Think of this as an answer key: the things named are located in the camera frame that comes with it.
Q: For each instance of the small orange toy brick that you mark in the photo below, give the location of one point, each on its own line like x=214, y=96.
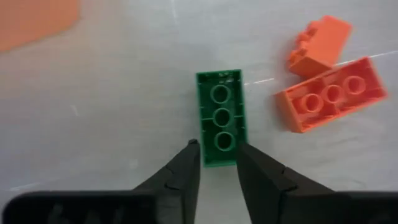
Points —
x=323, y=43

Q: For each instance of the orange translucent bin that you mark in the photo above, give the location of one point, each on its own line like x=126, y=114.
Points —
x=31, y=21

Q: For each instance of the green toy brick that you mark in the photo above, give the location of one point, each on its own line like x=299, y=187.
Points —
x=206, y=124

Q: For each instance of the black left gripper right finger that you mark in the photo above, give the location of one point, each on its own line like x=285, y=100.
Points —
x=264, y=186

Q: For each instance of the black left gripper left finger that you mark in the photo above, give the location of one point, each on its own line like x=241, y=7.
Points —
x=182, y=180

